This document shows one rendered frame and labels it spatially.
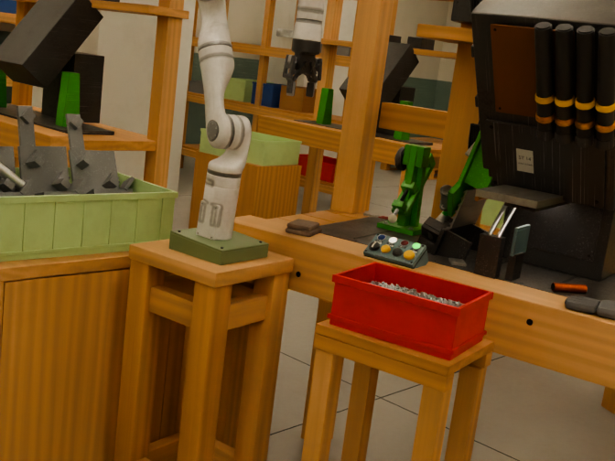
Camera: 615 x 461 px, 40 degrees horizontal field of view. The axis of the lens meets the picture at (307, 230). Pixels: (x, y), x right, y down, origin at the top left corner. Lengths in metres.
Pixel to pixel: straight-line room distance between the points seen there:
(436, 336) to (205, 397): 0.67
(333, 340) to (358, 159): 1.11
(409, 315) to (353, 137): 1.19
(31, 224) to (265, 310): 0.66
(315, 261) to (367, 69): 0.85
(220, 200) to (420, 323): 0.68
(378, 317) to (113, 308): 0.86
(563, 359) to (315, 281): 0.70
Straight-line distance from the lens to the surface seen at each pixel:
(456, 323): 1.86
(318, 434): 2.07
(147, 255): 2.29
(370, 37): 2.95
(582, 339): 2.08
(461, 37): 2.67
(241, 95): 8.86
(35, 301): 2.34
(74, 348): 2.45
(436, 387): 1.88
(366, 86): 2.95
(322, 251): 2.34
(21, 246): 2.34
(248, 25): 11.32
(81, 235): 2.41
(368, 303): 1.94
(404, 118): 2.98
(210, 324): 2.18
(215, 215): 2.27
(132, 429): 2.47
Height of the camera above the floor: 1.41
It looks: 12 degrees down
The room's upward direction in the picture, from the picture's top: 7 degrees clockwise
